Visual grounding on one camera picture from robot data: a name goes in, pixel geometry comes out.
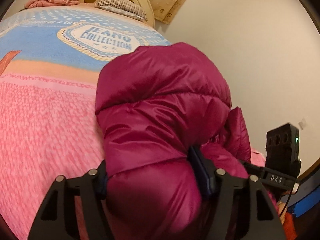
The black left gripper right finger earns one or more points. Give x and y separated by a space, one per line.
239 208

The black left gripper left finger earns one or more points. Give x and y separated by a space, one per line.
56 217

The maroon puffer jacket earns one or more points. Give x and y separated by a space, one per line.
152 105

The right hand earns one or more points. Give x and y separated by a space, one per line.
282 209

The orange jacket sleeve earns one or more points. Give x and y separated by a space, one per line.
293 226

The pink and blue bedspread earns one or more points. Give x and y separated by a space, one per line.
51 59

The folded pink floral quilt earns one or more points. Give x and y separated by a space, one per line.
49 3

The grey striped pillow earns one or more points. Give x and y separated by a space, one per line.
123 7

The white wall switch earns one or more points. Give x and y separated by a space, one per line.
302 124

